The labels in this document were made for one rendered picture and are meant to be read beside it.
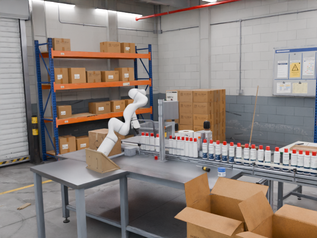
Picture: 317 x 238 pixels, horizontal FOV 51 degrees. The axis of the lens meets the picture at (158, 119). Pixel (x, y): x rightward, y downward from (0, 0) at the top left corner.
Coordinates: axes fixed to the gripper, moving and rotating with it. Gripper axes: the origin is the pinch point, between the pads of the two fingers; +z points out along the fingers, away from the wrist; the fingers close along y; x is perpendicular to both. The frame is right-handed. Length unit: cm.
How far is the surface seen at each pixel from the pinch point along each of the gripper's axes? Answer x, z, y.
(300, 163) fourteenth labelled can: -172, 73, -4
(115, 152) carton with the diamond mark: 15.8, 15.1, -28.2
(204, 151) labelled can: -84, 42, -3
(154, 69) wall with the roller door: 289, -195, 479
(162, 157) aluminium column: -39, 36, -17
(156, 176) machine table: -63, 49, -64
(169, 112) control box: -63, -7, -14
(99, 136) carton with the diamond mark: 19.5, -6.9, -42.6
